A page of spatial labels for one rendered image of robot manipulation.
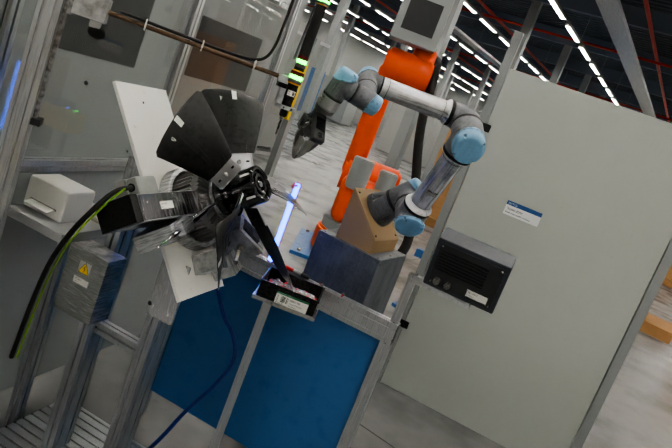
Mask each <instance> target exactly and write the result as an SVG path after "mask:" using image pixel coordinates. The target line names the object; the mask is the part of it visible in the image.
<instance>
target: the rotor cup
mask: <svg viewBox="0 0 672 448"><path fill-rule="evenodd" d="M246 173H248V175H246V176H243V177H240V175H243V174H246ZM259 181H261V182H262V185H263V186H262V187H260V186H259ZM213 190H214V195H215V199H216V201H217V204H218V206H219V207H220V209H221V210H222V211H223V213H224V214H225V215H227V216H229V215H230V214H231V213H232V212H233V210H230V208H231V205H236V203H237V201H238V199H239V196H240V194H241V192H243V198H242V201H241V202H243V203H242V205H241V206H240V209H241V211H240V213H239V214H238V216H240V215H241V214H242V212H243V208H244V209H249V208H252V207H254V206H257V205H260V204H263V203H266V202H268V201H269V200H270V198H271V186H270V183H269V180H268V177H267V175H266V174H265V172H264V171H263V170H262V169H261V168H260V167H259V166H256V165H255V166H251V167H248V168H245V169H243V170H240V171H239V172H238V173H237V175H236V176H235V177H234V178H233V179H232V180H231V181H230V182H229V183H228V184H227V185H226V187H225V188H224V189H222V190H220V189H219V188H218V187H217V186H216V185H215V184H214V183H213ZM254 195H255V197H254V198H251V199H249V200H247V199H246V198H248V197H251V196H254ZM238 216H237V217H238Z"/></svg>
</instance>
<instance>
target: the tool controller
mask: <svg viewBox="0 0 672 448"><path fill-rule="evenodd" d="M516 259H517V257H516V256H514V255H511V254H509V253H507V252H504V251H502V250H500V249H497V248H495V247H493V246H490V245H488V244H486V243H483V242H481V241H479V240H476V239H474V238H472V237H469V236H467V235H465V234H462V233H460V232H458V231H456V230H453V229H451V228H447V229H446V230H445V231H444V232H443V234H442V235H441V236H440V238H439V240H438V243H437V245H436V248H435V251H434V253H433V256H432V259H431V261H430V264H429V267H428V269H427V272H426V274H425V277H424V280H423V282H424V283H426V284H428V285H430V286H432V287H434V288H436V289H439V290H441V291H443V292H445V293H447V294H449V295H451V296H454V297H456V298H458V299H460V300H462V301H464V302H467V303H469V304H471V305H473V306H475V307H477V308H480V309H482V310H484V311H486V312H488V313H490V314H492V313H493V312H494V309H495V307H496V305H497V303H498V300H499V298H500V296H501V294H502V291H503V289H504V287H505V285H506V282H507V280H508V278H509V276H510V273H511V271H512V269H513V266H514V264H515V262H516Z"/></svg>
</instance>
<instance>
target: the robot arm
mask: <svg viewBox="0 0 672 448"><path fill-rule="evenodd" d="M383 99H385V100H388V101H391V102H393V103H396V104H398V105H401V106H404V107H406V108H409V109H412V110H414V111H417V112H420V113H422V114H425V115H427V116H430V117H433V118H435V119H438V120H440V122H441V124H443V125H446V126H448V127H449V128H450V129H451V135H450V137H449V138H448V139H447V141H446V142H445V144H444V145H443V147H442V149H443V154H442V155H441V156H440V158H439V159H438V160H437V162H436V163H435V165H434V166H433V167H432V169H431V170H430V171H429V173H428V174H427V176H426V177H425V178H424V180H423V181H422V182H421V181H420V180H419V179H418V178H413V179H410V180H408V181H406V182H404V183H402V184H399V185H397V186H395V187H393V188H391V189H389V190H387V191H380V192H373V193H371V194H369V195H368V196H367V205H368V209H369V211H370V214H371V216H372V217H373V219H374V220H375V222H376V223H377V224H378V225H379V226H381V227H385V226H387V225H389V224H390V223H391V222H392V221H393V220H394V226H395V229H396V231H397V232H398V233H400V234H402V235H404V236H409V237H411V236H417V235H419V234H421V233H422V232H423V230H424V227H425V224H424V223H425V221H426V220H427V218H428V217H429V216H430V214H431V213H432V208H431V207H432V205H433V204H434V203H435V201H436V200H437V199H438V197H439V196H440V195H441V194H442V192H443V191H444V190H445V188H446V187H447V186H448V184H449V183H450V182H451V181H452V179H453V178H454V177H455V175H456V174H457V173H458V172H459V170H460V169H461V168H462V166H468V165H469V164H471V163H472V162H476V161H478V160H479V159H480V158H481V157H482V156H483V154H484V152H485V147H486V139H485V136H484V128H483V121H482V119H481V117H480V115H479V114H478V113H477V112H476V111H474V110H473V109H472V108H470V107H468V106H466V105H464V104H462V103H460V102H457V101H455V100H452V99H450V100H448V101H447V100H444V99H441V98H439V97H436V96H434V95H431V94H428V93H426V92H423V91H421V90H418V89H415V88H413V87H410V86H408V85H405V84H403V83H400V82H397V81H395V80H392V79H390V78H387V77H384V76H381V75H379V73H378V71H377V70H376V69H375V68H374V67H372V66H366V67H363V68H362V69H361V70H360V71H359V74H358V75H357V74H356V73H355V72H354V71H352V70H351V69H349V68H348V67H346V66H341V67H339V69H338V70H337V71H336V73H335V74H334V75H333V77H332V79H331V80H330V82H329V83H328V85H327V86H326V88H325V89H324V91H323V92H322V94H320V95H319V98H318V100H317V102H316V104H315V108H314V110H313V111H312V113H311V112H310V113H311V114H310V113H309V114H308V113H306V112H304V114H303V115H302V117H303V118H302V117H301V118H300V120H301V121H300V120H299V121H298V123H297V125H298V130H297V131H296V133H295V138H294V140H293V146H292V158H294V159H296V158H299V157H301V156H303V155H305V154H306V153H308V152H310V151H311V150H313V149H314V148H316V147H317V146H318V145H322V144H323V143H324V142H325V130H326V118H327V117H326V116H329V117H332V116H333V114H334V113H335V112H336V111H337V109H338V108H339V107H340V105H341V103H342V102H343V101H344V100H346V101H347V102H349V103H350V104H352V105H354V106H355V107H357V108H358V109H360V110H362V112H365V113H367V114H368V115H370V116H373V115H375V114H376V113H377V112H378V111H379V110H380V108H381V106H382V104H383ZM308 115H309V116H308ZM303 136H304V137H309V139H308V140H306V141H305V140H304V138H303ZM300 146H301V149H300ZM299 149H300V151H299ZM298 151H299V152H298ZM297 152H298V153H297Z"/></svg>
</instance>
